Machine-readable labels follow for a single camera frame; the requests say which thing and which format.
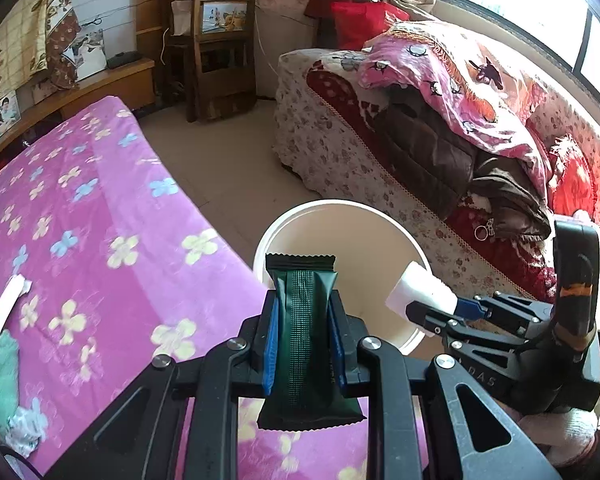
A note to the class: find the pink printed blanket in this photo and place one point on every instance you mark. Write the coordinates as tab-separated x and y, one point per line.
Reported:
430	60

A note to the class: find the wooden cabinet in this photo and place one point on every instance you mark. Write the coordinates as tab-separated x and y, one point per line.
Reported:
105	85

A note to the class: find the black remote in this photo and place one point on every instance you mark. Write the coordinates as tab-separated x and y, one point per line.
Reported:
122	59

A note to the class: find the person's right hand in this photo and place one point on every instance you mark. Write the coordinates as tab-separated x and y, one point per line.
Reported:
570	432

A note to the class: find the teal green wrapper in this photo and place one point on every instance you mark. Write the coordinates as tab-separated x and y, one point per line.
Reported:
0	385

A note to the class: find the floral covered sofa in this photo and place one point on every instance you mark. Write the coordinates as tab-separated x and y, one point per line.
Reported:
320	150

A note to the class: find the dark green snack wrapper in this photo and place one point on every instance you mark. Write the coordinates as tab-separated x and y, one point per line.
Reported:
300	340

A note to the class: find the white paper packet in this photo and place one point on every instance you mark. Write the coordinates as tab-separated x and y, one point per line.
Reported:
420	287

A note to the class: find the brown jacket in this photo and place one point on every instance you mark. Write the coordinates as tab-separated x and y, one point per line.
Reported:
430	155

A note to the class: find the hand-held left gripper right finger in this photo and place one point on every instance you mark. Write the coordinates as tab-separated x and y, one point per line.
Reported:
338	355

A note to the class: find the red patterned sofa throw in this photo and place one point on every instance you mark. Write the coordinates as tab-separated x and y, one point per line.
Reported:
345	95

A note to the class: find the crumpled silver wrapper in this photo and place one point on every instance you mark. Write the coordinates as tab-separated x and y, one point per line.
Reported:
25	432

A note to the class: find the pink floral blanket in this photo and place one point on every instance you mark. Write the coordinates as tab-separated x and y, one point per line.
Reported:
105	210

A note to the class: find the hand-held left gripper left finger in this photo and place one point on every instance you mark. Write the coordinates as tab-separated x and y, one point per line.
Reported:
270	352

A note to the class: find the unframed photo print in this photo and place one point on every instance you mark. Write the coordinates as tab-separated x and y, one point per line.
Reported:
87	55

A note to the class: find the wooden chair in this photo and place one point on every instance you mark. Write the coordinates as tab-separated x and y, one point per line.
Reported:
225	75

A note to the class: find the framed photo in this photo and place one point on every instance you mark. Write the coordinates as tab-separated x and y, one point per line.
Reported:
2	117

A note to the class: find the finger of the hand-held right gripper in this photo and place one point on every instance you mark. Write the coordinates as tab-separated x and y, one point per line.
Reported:
472	308
432	316

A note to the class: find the red cushion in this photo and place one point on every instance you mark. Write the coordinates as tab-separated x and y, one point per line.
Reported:
575	175

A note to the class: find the white plastic bucket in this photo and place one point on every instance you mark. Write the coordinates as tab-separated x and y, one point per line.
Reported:
340	230

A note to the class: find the printed box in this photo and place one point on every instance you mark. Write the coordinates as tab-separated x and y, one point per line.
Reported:
224	16

